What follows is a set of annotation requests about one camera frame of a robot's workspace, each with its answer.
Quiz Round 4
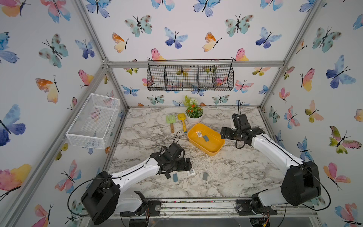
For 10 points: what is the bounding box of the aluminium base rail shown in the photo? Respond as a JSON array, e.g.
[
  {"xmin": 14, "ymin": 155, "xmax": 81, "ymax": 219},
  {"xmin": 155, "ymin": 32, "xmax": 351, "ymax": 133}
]
[{"xmin": 79, "ymin": 198, "xmax": 318, "ymax": 219}]

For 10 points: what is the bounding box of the grey eraser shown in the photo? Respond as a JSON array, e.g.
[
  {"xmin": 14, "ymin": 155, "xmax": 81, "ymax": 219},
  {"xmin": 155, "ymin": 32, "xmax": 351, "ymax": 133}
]
[{"xmin": 202, "ymin": 172, "xmax": 209, "ymax": 181}]

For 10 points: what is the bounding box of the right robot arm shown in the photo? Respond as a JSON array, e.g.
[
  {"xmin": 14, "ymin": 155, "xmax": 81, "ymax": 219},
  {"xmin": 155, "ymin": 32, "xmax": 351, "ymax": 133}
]
[{"xmin": 221, "ymin": 114, "xmax": 321, "ymax": 214}]

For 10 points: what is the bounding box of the black wire wall basket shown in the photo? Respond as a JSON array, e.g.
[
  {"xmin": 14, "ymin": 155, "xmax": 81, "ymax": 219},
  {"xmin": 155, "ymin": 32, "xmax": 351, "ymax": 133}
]
[{"xmin": 144, "ymin": 59, "xmax": 234, "ymax": 92}]

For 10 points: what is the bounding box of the green garden fork wooden handle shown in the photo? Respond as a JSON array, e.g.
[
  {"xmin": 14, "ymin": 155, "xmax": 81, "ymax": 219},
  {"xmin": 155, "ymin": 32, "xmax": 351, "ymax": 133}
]
[{"xmin": 166, "ymin": 114, "xmax": 176, "ymax": 133}]

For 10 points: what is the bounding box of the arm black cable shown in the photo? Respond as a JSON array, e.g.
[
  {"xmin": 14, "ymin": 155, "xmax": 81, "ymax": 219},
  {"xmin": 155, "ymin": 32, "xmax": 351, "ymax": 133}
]
[
  {"xmin": 300, "ymin": 167, "xmax": 332, "ymax": 212},
  {"xmin": 67, "ymin": 177, "xmax": 114, "ymax": 216}
]

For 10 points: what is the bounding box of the yellow plastic storage box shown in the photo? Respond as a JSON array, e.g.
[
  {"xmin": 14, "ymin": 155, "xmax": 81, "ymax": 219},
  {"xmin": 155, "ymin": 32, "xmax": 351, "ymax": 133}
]
[{"xmin": 187, "ymin": 124, "xmax": 225, "ymax": 156}]

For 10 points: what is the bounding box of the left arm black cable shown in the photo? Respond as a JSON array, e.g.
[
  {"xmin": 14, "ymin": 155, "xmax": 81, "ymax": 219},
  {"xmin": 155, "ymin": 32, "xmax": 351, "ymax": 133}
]
[{"xmin": 67, "ymin": 177, "xmax": 114, "ymax": 216}]

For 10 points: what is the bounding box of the white eraser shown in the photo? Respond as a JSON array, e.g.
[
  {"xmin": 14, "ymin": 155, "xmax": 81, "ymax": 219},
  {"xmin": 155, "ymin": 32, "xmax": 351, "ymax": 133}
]
[
  {"xmin": 182, "ymin": 180, "xmax": 188, "ymax": 189},
  {"xmin": 188, "ymin": 170, "xmax": 196, "ymax": 176},
  {"xmin": 196, "ymin": 131, "xmax": 203, "ymax": 138}
]

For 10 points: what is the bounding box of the yellow toy shovel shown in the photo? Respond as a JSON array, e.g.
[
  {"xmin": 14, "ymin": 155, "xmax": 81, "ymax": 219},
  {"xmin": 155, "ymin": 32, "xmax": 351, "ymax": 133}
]
[{"xmin": 178, "ymin": 113, "xmax": 187, "ymax": 133}]

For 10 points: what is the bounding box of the white mesh wall basket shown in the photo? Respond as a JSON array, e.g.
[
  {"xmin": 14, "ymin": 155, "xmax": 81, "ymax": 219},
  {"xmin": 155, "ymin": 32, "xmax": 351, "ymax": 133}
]
[{"xmin": 66, "ymin": 93, "xmax": 120, "ymax": 149}]

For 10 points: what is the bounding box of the white pot artificial plant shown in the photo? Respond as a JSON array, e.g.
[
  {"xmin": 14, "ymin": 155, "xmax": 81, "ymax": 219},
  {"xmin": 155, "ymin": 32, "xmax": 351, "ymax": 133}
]
[{"xmin": 183, "ymin": 96, "xmax": 203, "ymax": 126}]

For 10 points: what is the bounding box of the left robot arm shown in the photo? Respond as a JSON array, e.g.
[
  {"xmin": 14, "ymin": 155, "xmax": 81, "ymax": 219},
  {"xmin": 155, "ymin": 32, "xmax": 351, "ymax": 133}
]
[{"xmin": 81, "ymin": 142, "xmax": 192, "ymax": 226}]

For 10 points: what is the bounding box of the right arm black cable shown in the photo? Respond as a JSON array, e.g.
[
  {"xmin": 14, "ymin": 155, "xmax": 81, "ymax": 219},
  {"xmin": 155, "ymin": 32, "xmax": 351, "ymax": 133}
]
[{"xmin": 300, "ymin": 167, "xmax": 332, "ymax": 212}]

